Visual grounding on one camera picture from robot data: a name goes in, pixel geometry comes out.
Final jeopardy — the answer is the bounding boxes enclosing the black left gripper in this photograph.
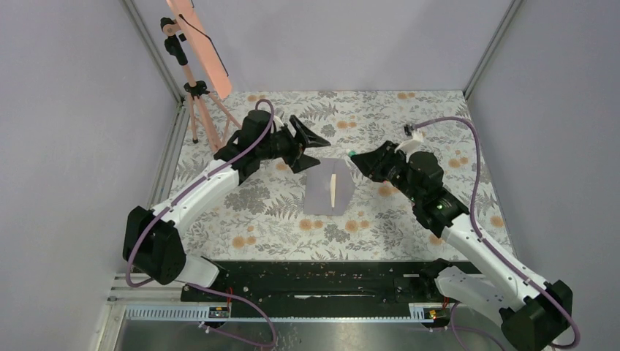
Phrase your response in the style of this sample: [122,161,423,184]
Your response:
[258,116,330,173]

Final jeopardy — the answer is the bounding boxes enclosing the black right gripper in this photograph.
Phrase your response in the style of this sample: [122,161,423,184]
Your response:
[351,140,422,203]

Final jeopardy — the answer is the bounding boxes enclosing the beige letter paper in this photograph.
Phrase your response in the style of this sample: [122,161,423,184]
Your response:
[330,173,337,208]

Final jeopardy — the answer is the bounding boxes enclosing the grey envelope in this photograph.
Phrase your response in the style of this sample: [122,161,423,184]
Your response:
[303,158,356,216]

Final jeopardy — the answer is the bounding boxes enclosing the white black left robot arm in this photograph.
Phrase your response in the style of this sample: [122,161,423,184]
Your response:
[122,110,330,301]

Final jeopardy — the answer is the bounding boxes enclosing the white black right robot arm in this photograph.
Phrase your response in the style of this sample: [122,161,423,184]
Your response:
[350,142,573,350]

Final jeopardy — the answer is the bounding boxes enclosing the floral patterned table mat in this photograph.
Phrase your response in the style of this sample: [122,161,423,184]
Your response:
[181,91,512,261]

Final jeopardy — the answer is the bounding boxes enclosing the pink tripod stand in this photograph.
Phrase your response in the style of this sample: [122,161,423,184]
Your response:
[160,18,241,152]

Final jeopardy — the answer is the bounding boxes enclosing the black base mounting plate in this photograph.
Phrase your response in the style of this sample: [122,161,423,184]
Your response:
[212,260,445,316]

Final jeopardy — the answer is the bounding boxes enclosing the pink board on tripod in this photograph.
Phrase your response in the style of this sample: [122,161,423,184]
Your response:
[167,0,233,99]

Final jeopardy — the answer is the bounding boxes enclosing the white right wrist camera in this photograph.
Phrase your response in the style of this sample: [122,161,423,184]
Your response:
[396,124,424,154]

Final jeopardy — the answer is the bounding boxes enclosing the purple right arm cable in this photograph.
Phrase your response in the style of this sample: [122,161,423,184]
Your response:
[412,116,581,351]

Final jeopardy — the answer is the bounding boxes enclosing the aluminium slotted rail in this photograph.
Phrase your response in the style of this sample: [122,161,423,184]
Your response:
[124,303,436,323]

